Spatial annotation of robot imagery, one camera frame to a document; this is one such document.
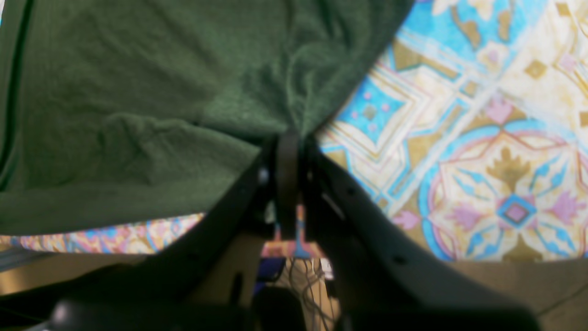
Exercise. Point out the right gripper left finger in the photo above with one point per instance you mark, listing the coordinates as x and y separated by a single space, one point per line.
204 281

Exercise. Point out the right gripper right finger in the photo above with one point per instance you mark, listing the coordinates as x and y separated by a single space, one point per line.
383 280

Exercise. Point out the colourful patterned tablecloth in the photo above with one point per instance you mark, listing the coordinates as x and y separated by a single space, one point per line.
469 132

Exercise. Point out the dark green long-sleeve shirt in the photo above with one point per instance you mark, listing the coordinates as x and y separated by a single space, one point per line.
124 111

